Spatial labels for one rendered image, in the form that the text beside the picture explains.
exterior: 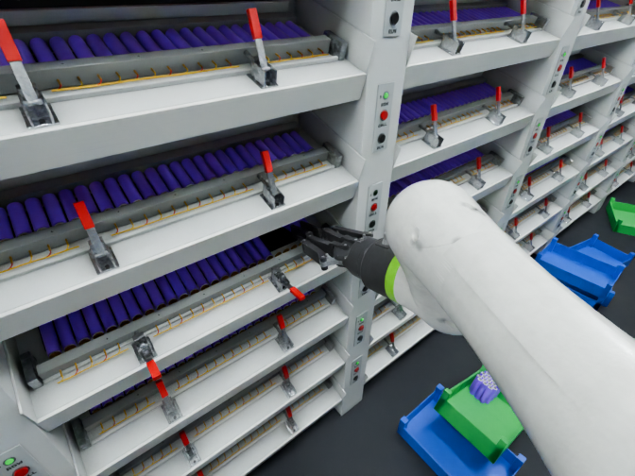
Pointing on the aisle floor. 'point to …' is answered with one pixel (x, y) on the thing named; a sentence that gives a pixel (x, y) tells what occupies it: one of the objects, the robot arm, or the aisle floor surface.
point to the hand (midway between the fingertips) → (306, 232)
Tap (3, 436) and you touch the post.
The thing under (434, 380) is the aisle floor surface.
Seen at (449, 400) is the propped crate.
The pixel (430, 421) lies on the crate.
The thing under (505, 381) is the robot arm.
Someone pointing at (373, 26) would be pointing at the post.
